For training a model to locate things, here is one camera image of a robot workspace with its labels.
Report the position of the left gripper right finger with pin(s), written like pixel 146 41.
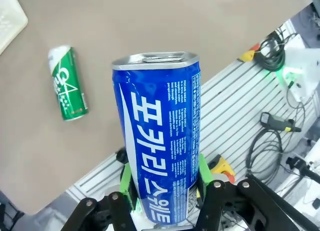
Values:
pixel 217 203

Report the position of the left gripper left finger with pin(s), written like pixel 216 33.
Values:
pixel 115 211

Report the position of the blue Pocari drink can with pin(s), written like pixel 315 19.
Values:
pixel 155 128

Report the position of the green drink can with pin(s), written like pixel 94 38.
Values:
pixel 70 91

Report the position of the cream folding shopping basket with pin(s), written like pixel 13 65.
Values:
pixel 10 21

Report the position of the yellow emergency stop box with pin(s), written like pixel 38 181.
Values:
pixel 221 166
pixel 247 54

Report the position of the white box with green light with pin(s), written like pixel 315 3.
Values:
pixel 300 66

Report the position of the slotted aluminium base frame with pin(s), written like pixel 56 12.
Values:
pixel 225 111

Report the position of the grey handheld enabling switch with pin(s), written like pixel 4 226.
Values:
pixel 272 119

